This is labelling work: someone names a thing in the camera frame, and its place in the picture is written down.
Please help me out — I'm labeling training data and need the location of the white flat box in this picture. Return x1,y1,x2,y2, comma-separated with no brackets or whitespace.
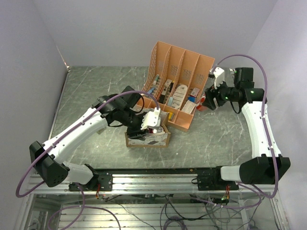
181,100,196,114

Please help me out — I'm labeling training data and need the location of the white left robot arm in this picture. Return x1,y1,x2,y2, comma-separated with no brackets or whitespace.
29,86,146,190

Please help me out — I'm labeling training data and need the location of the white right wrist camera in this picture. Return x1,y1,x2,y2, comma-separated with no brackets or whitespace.
208,67,225,89

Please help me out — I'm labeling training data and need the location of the blue small box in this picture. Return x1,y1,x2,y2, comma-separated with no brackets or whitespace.
188,96,197,103

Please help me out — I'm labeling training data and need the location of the aluminium mounting rail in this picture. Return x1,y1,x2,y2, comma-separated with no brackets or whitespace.
26,174,274,195

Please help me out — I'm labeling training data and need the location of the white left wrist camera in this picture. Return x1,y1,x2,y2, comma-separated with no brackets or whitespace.
141,107,161,130

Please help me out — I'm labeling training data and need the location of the black marker pen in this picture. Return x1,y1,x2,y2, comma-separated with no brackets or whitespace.
158,79,172,104

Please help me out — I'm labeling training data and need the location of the pink small box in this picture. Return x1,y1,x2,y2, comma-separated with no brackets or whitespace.
190,87,200,97

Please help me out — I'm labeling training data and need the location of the red Coca-Cola can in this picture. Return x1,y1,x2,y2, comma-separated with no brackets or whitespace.
196,94,207,112
148,126,164,134

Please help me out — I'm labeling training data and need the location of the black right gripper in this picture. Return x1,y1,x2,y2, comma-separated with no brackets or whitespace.
202,76,238,110

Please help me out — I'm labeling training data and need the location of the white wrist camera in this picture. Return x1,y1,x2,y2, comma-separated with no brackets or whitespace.
208,67,225,89
141,107,161,130

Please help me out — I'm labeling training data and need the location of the green capped tube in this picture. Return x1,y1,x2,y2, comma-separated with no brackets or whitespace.
153,74,160,85

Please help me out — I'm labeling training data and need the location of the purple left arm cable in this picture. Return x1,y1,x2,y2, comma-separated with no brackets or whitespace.
15,90,160,230

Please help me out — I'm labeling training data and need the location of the peach plastic desk organizer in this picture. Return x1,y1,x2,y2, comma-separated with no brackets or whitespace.
142,41,215,131

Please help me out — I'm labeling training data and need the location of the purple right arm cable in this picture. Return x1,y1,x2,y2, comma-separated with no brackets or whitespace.
160,54,279,230

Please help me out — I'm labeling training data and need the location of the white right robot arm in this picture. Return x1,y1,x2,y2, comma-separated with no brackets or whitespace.
202,67,291,190

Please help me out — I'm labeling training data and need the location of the blue glue bottle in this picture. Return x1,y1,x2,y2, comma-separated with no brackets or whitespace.
147,87,155,94

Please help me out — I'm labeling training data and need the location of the yellow sponge block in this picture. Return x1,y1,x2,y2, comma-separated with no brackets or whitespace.
168,112,174,120

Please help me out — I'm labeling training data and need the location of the white oval labelled pouch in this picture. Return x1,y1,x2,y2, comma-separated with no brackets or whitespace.
171,84,188,110

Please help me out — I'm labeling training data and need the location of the canvas bag with rope handles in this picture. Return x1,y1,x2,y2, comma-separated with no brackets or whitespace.
125,111,171,148

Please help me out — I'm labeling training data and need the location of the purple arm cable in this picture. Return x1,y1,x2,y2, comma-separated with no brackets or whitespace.
15,90,160,230
160,54,279,230

